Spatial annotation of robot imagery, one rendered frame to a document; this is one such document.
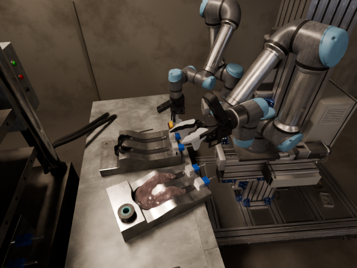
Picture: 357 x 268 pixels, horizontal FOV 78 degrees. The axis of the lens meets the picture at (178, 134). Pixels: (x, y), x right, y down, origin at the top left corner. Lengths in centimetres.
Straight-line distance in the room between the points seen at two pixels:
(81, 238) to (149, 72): 236
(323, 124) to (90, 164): 145
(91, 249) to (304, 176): 113
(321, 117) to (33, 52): 311
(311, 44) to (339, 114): 72
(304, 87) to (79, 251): 120
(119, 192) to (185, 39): 223
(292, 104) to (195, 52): 222
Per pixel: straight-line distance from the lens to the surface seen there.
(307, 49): 91
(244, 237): 188
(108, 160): 146
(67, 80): 342
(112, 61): 313
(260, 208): 204
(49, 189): 155
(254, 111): 79
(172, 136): 146
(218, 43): 127
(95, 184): 143
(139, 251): 118
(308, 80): 95
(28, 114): 132
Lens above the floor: 189
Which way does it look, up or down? 41 degrees down
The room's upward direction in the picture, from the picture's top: straight up
